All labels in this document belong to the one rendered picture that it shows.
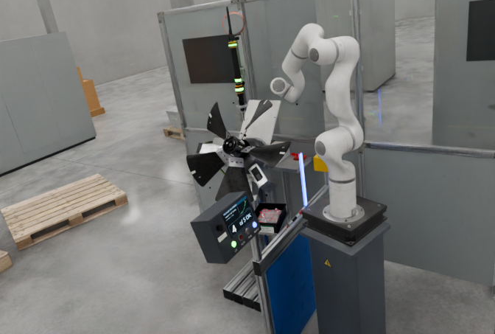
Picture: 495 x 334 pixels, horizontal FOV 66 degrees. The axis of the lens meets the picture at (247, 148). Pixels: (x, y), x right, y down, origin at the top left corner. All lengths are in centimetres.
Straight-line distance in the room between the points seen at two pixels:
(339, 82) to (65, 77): 656
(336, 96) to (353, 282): 85
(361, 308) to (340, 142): 81
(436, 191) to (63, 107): 645
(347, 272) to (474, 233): 123
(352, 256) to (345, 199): 25
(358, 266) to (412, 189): 108
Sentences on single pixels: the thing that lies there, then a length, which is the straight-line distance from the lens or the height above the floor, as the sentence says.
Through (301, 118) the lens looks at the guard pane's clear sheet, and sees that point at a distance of 289.
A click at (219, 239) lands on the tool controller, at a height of 117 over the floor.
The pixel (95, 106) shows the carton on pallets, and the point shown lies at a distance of 1040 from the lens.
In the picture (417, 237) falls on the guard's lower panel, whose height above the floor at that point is 32.
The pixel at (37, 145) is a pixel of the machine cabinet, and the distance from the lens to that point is 753.
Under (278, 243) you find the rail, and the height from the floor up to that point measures 85.
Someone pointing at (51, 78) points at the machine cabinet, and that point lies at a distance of 762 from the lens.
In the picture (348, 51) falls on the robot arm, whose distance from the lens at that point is 162.
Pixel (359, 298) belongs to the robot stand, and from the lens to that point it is 196.
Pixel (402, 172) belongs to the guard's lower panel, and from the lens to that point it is 275.
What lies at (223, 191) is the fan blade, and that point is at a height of 100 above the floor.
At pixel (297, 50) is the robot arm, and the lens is 175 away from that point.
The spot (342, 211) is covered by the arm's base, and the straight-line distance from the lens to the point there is 180.
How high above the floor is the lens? 198
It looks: 20 degrees down
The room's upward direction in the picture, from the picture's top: 9 degrees counter-clockwise
